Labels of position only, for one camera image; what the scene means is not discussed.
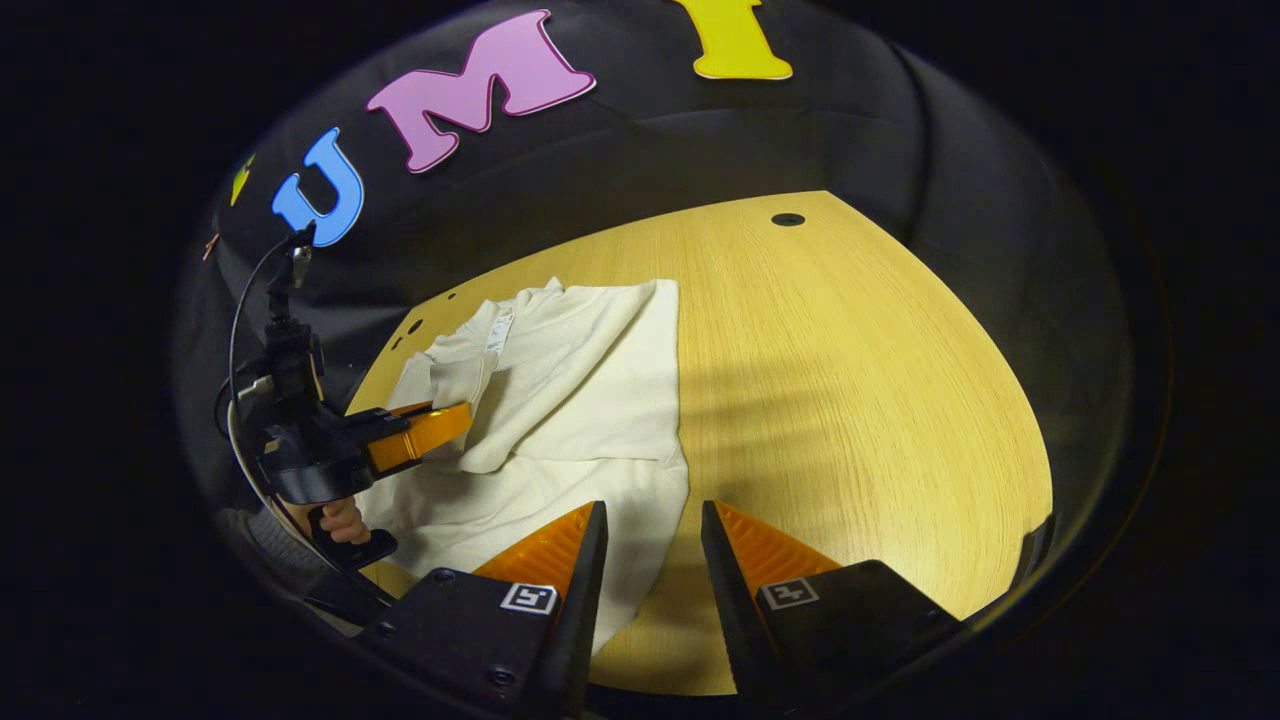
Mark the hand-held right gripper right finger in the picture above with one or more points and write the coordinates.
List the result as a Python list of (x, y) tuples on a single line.
[(740, 620)]

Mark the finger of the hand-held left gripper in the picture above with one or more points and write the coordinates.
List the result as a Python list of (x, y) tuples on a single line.
[(430, 435)]

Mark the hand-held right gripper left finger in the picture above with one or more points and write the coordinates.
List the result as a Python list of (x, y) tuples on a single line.
[(580, 620)]

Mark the white garment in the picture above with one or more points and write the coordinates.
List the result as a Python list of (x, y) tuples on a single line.
[(580, 380)]

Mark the black backdrop cloth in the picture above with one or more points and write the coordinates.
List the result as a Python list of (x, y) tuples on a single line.
[(700, 130)]

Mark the black table edge bracket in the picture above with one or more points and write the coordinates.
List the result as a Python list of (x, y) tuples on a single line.
[(1035, 550)]

